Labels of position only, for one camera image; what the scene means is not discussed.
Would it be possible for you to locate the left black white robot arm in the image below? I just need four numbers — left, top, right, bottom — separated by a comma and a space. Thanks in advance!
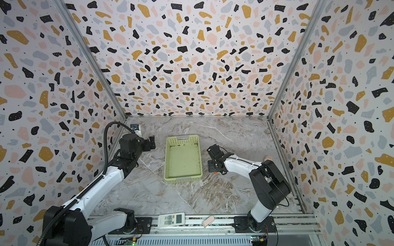
37, 133, 156, 246

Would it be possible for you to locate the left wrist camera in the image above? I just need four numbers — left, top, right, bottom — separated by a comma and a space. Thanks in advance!
130, 124, 142, 137

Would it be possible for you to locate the light green plastic basket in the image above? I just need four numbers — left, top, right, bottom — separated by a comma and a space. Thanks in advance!
164, 135, 203, 183

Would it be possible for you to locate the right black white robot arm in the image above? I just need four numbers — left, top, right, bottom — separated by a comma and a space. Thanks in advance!
207, 145, 291, 231

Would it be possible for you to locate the pink eraser block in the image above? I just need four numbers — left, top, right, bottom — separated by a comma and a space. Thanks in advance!
202, 215, 215, 228

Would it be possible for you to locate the black corrugated cable conduit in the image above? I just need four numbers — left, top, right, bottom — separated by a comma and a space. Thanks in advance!
36, 121, 136, 246

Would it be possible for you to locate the beige wooden pestle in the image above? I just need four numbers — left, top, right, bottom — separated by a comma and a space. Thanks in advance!
264, 155, 273, 161

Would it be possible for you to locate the white remote control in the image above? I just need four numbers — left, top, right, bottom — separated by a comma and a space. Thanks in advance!
158, 212, 185, 228

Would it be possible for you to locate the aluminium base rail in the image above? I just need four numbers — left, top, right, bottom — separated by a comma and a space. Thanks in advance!
90, 214, 325, 246

